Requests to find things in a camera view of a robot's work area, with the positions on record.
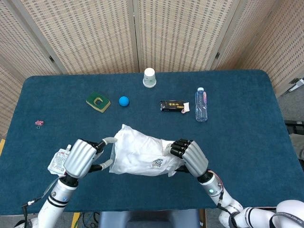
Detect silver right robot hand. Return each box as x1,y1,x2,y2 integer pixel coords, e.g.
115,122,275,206
166,139,209,178

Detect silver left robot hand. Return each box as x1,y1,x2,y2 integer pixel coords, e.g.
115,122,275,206
63,136,118,179

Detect frosted plastic zip bag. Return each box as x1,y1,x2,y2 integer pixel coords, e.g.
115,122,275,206
108,123,186,178

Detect white garment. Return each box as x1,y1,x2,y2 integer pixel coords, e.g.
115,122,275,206
114,128,183,176

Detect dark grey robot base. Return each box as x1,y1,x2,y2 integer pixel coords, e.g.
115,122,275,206
97,209,202,228

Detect white red drink pouch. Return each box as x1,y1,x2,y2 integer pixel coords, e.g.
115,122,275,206
47,144,72,177

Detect blue table cloth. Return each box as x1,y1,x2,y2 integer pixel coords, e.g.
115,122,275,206
0,69,304,216

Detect clear plastic water bottle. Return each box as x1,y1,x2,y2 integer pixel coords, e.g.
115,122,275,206
195,87,209,123

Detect black cardboard box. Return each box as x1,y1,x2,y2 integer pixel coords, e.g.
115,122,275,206
159,100,191,115

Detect green yellow sponge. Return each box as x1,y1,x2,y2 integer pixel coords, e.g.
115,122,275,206
85,91,111,114

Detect blue ball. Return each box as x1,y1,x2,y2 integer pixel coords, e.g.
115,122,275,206
118,95,130,107

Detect white paper cup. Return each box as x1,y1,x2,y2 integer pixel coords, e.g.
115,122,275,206
142,67,157,89

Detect woven folding screen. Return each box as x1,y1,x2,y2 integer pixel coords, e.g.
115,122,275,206
0,0,304,138

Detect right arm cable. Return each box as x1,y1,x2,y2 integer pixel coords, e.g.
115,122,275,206
206,170,239,216

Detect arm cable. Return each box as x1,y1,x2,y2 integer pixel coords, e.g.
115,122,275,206
206,170,239,216
20,177,60,216

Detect floor cables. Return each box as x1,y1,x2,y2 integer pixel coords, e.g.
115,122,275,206
80,212,100,228

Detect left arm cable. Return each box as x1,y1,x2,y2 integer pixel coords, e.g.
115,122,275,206
20,177,60,216

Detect black equipment frame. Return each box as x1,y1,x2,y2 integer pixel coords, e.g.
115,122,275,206
284,120,304,133

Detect grey metal bracket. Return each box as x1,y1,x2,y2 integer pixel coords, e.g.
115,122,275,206
288,77,304,93

